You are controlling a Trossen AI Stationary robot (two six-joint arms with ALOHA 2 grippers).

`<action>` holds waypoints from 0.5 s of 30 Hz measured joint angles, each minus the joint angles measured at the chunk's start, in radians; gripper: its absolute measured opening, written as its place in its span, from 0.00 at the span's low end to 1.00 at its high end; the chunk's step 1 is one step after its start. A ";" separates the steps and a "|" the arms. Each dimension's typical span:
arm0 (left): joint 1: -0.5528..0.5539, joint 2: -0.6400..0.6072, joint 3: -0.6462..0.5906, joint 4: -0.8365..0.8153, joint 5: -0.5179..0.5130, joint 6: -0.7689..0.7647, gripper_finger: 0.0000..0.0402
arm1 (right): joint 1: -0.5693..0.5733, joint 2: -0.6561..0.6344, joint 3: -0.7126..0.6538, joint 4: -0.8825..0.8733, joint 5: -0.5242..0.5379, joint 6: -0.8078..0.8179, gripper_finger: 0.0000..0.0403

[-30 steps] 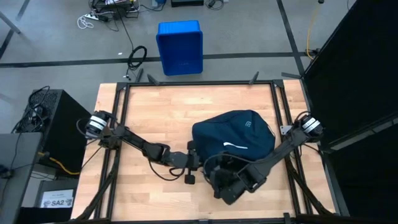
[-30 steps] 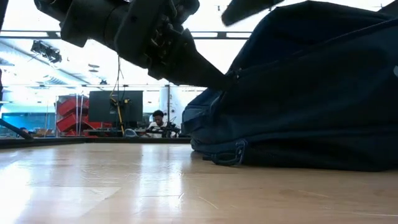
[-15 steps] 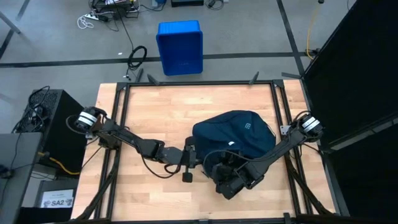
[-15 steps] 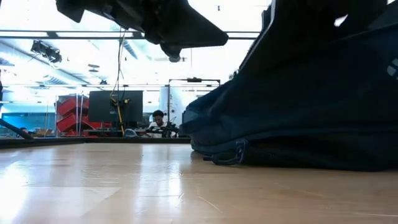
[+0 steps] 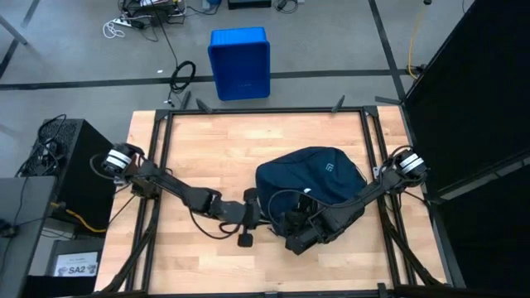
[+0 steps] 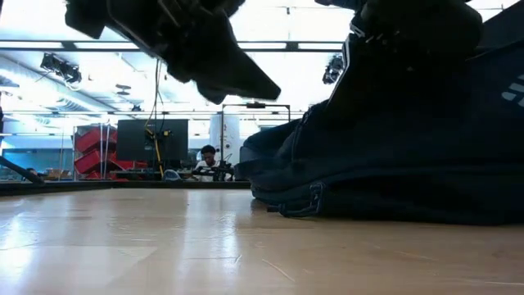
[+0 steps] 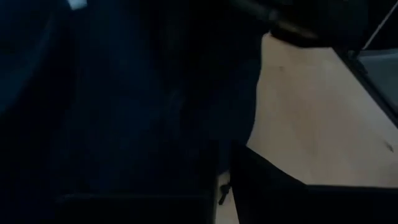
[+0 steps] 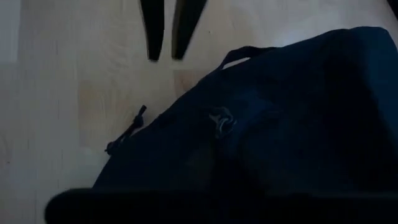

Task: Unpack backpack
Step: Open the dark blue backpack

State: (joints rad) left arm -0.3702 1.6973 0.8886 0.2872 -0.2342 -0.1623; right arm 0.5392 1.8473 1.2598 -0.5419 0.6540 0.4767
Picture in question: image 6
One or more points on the red bin shelf rack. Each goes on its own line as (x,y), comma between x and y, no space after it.
(88,141)

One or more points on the black ceiling camera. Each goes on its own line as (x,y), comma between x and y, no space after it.
(333,69)
(61,67)

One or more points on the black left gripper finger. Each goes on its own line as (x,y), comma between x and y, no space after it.
(229,65)
(210,97)

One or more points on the white column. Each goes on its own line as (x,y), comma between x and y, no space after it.
(229,135)

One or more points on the navy blue backpack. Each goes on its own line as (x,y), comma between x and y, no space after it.
(409,164)

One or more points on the person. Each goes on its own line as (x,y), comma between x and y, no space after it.
(209,153)
(32,171)

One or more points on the black overhead frame beam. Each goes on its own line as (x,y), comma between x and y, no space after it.
(123,49)

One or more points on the black monitor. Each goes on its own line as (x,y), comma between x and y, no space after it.
(135,139)

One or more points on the blue wall panel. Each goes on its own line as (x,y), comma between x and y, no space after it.
(37,160)

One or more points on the grey round object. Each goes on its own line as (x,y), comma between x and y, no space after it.
(172,176)

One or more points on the distant black robot rig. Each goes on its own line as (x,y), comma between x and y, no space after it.
(221,170)

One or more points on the black curtain partition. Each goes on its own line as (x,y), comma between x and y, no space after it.
(507,24)

